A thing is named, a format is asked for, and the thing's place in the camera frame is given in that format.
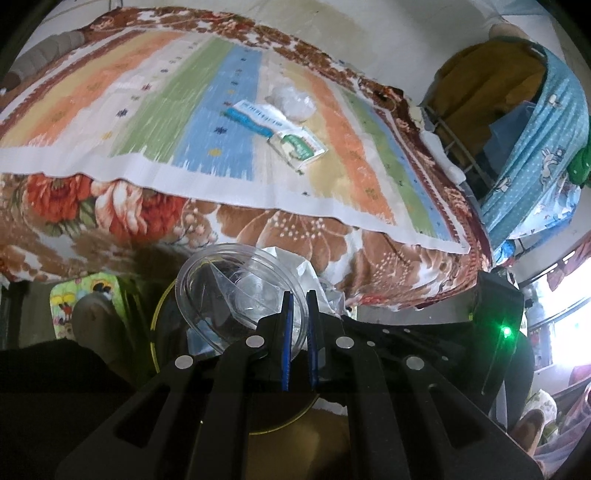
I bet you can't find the clear crumpled plastic bag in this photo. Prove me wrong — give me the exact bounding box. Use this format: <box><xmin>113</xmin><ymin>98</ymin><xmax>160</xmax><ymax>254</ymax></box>
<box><xmin>267</xmin><ymin>83</ymin><xmax>318</xmax><ymax>123</ymax></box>

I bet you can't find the yellow cloth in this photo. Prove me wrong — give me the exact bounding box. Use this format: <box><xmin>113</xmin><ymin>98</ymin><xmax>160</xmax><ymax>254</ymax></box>
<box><xmin>434</xmin><ymin>39</ymin><xmax>548</xmax><ymax>139</ymax></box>

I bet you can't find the floral blanket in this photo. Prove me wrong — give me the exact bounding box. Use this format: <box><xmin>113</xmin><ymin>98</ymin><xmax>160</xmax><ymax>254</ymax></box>
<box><xmin>0</xmin><ymin>4</ymin><xmax>497</xmax><ymax>312</ymax></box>

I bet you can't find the green cloth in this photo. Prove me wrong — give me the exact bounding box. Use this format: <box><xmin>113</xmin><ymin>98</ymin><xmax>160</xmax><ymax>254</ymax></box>
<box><xmin>566</xmin><ymin>148</ymin><xmax>591</xmax><ymax>186</ymax></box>

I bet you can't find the brown gold-rimmed bin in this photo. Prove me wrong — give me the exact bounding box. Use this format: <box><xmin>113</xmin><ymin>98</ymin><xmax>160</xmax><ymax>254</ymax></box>
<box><xmin>151</xmin><ymin>276</ymin><xmax>325</xmax><ymax>437</ymax></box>

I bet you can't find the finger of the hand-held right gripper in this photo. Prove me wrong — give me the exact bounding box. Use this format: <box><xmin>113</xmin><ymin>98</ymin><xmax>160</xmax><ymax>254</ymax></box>
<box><xmin>323</xmin><ymin>316</ymin><xmax>485</xmax><ymax>384</ymax></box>

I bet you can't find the white cloth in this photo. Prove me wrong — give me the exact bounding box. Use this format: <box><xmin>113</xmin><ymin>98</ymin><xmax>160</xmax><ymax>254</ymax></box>
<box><xmin>418</xmin><ymin>129</ymin><xmax>467</xmax><ymax>185</ymax></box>

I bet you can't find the grey pillow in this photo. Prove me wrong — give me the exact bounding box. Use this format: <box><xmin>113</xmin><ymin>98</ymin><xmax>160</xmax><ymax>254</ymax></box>
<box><xmin>0</xmin><ymin>30</ymin><xmax>86</xmax><ymax>90</ymax></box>

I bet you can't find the green and white box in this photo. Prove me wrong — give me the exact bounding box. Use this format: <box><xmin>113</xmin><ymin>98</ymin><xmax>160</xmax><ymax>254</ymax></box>
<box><xmin>268</xmin><ymin>128</ymin><xmax>328</xmax><ymax>174</ymax></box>

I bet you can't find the metal rack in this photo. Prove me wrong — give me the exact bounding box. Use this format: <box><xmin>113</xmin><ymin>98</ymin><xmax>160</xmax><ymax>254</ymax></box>
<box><xmin>422</xmin><ymin>104</ymin><xmax>495</xmax><ymax>200</ymax></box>

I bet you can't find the blue and white packet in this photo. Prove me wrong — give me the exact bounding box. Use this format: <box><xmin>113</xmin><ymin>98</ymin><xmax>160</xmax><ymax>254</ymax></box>
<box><xmin>224</xmin><ymin>102</ymin><xmax>289</xmax><ymax>139</ymax></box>

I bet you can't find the blue printed cloth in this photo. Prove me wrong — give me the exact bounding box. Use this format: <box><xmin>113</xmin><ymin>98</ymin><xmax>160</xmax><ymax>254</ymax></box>
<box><xmin>480</xmin><ymin>39</ymin><xmax>587</xmax><ymax>250</ymax></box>

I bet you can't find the striped woven mat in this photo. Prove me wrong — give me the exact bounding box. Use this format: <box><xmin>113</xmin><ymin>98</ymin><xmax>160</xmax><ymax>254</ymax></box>
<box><xmin>0</xmin><ymin>30</ymin><xmax>472</xmax><ymax>254</ymax></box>

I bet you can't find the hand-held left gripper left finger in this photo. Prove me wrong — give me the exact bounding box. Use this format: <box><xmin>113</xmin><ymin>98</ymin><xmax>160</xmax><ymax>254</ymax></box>
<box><xmin>55</xmin><ymin>291</ymin><xmax>296</xmax><ymax>480</ymax></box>

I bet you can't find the white plastic bag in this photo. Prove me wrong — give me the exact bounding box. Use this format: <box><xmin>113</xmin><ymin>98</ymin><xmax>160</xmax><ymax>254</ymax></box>
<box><xmin>263</xmin><ymin>247</ymin><xmax>348</xmax><ymax>320</ymax></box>

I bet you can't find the clear plastic cup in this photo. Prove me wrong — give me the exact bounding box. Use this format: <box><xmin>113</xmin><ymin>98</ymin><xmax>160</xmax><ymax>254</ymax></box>
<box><xmin>174</xmin><ymin>242</ymin><xmax>309</xmax><ymax>357</ymax></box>

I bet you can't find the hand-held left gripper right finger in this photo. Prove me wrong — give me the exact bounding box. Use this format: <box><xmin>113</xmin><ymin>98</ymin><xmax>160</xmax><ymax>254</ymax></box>
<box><xmin>305</xmin><ymin>290</ymin><xmax>546</xmax><ymax>480</ymax></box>

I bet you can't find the person's foot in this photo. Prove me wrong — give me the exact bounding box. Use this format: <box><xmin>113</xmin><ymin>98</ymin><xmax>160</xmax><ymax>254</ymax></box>
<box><xmin>73</xmin><ymin>294</ymin><xmax>136</xmax><ymax>371</ymax></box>

